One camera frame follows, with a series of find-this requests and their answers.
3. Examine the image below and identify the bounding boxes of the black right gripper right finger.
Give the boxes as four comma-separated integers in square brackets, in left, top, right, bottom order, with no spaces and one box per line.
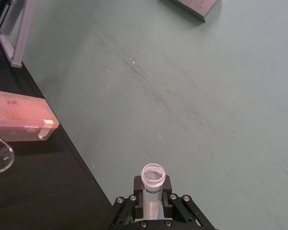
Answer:
[162,175,208,227]

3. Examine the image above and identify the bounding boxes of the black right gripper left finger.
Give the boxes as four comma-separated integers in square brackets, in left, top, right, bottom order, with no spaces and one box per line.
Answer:
[108,175,145,227]

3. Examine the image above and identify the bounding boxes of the clear plastic centrifuge tube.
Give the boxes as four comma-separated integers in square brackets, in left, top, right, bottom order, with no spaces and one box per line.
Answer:
[141,163,166,220]

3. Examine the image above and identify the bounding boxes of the black table cloth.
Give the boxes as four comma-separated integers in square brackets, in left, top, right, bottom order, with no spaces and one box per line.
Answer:
[0,35,122,230]

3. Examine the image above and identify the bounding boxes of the clear glass beaker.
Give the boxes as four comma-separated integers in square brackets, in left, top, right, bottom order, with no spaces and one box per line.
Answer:
[0,134,16,177]

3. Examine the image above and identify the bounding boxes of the pink pipette tip box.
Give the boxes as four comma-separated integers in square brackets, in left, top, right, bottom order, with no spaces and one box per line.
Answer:
[0,89,60,142]

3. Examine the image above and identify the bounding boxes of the white frame stand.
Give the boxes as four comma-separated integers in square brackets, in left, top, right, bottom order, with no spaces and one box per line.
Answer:
[0,0,37,69]

